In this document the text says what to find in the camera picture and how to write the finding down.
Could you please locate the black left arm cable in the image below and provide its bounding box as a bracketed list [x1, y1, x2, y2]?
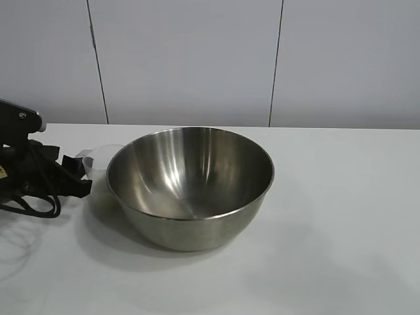
[0, 144, 62, 219]

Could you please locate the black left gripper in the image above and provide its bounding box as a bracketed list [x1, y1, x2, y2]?
[0, 139, 93, 200]

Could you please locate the stainless steel mixing bowl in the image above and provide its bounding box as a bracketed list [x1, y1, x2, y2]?
[105, 126, 276, 252]

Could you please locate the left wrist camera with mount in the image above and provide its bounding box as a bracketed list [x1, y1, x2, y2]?
[0, 98, 47, 134]

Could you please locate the clear plastic measuring cup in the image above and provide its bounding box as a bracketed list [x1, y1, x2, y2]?
[75, 144, 125, 186]

